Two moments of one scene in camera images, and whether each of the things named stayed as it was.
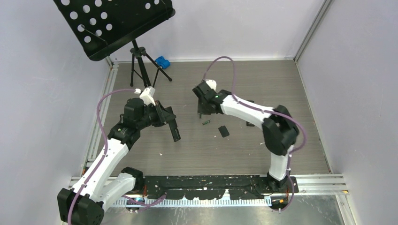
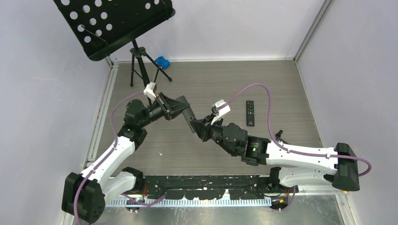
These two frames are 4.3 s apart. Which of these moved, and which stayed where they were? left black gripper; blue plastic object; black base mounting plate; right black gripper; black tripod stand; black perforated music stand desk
Moved: left black gripper; right black gripper
Stayed: black tripod stand; blue plastic object; black base mounting plate; black perforated music stand desk
